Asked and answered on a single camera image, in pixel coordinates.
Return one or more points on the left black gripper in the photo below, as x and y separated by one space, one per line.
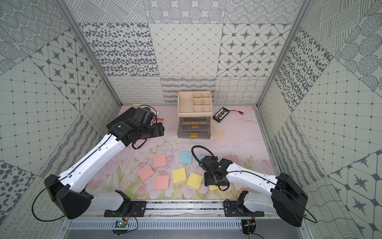
159 129

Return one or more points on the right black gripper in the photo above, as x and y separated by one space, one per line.
208 180

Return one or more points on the yellow sticky note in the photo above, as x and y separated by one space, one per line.
213 187
195 180
179 175

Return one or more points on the beige drawer organizer cabinet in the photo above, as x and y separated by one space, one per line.
195 104

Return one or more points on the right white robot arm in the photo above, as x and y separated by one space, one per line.
283 195

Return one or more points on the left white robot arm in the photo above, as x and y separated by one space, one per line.
68 190

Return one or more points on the blue sticky note middle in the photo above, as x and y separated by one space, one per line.
200 157

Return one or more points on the blue sticky note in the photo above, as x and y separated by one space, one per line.
186 157
200 157

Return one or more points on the blue sticky note left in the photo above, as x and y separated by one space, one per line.
186 157

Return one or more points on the pink sticky note upper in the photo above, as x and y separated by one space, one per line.
159 161

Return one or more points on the pink sticky note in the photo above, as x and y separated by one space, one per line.
145 172
159 161
162 182

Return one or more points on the pink sticky note left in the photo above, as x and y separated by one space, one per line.
145 172

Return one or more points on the pink sticky note lower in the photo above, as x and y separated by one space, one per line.
162 182

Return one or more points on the black flat case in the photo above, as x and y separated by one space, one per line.
123 117

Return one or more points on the small green circuit board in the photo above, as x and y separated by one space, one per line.
120 224

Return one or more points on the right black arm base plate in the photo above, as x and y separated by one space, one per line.
236 209

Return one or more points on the aluminium mounting rail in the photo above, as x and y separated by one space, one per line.
191 207

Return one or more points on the white slotted cable duct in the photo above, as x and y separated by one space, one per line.
162 224

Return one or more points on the black battery holder with wires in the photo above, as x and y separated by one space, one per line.
223 112

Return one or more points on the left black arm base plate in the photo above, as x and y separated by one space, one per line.
134 208

